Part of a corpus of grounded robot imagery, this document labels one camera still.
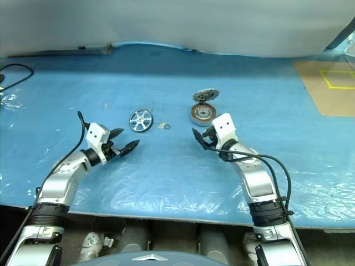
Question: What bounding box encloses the brown cardboard sheet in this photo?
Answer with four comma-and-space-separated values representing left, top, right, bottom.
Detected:
293, 58, 355, 117

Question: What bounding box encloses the blue plastic table cover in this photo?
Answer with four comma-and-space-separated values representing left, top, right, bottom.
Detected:
0, 40, 355, 231

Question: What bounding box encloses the long grey power strip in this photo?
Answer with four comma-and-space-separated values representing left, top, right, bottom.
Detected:
7, 43, 114, 58

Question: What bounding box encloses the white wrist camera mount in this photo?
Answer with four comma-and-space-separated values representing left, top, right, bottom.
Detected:
85, 122, 112, 165
209, 112, 239, 150

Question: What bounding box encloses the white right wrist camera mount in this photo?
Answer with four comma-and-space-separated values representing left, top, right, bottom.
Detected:
209, 112, 239, 150

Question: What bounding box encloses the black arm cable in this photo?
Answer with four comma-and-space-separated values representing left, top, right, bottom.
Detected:
204, 144, 310, 266
0, 110, 90, 263

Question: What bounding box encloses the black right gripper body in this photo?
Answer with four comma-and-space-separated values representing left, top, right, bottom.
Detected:
201, 126, 220, 147

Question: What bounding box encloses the clear plastic guard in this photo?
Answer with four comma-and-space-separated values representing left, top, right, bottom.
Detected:
342, 26, 355, 71

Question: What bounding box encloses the thin black loose cable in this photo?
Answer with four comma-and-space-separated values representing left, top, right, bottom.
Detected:
0, 64, 34, 92

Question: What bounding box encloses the white wrapped bundle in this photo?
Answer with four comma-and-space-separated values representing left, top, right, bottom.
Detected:
242, 231, 257, 253
80, 231, 105, 261

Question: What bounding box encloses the blue-grey robot torso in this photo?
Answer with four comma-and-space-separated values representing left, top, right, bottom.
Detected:
69, 250, 231, 266

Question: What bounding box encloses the toothed metal rotor disc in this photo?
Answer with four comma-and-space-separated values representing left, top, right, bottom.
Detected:
192, 88, 220, 104

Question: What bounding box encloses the white backdrop sheet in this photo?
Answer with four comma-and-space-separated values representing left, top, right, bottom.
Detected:
0, 0, 355, 58

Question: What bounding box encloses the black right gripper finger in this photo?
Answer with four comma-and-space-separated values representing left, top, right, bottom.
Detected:
197, 140, 214, 152
191, 127, 206, 145

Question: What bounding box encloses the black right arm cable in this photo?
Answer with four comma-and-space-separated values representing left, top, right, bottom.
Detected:
204, 144, 310, 266

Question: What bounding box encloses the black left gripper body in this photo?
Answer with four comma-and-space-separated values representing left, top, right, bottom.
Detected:
102, 130, 124, 159

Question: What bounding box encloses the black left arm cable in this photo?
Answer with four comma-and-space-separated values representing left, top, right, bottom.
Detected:
0, 110, 90, 263

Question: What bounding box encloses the grey tape roll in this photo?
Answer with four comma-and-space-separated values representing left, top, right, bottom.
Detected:
190, 101, 217, 127

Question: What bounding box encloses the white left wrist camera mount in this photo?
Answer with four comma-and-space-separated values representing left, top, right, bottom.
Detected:
85, 122, 112, 165

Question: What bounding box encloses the grey rounded cylinder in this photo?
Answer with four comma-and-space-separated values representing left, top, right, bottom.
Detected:
198, 226, 230, 258
121, 221, 152, 253

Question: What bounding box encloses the dark slanted frame bar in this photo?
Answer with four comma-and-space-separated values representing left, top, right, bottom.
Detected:
321, 19, 355, 56

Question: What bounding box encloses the silver spoked wheel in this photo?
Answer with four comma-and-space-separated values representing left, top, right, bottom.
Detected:
128, 109, 154, 135

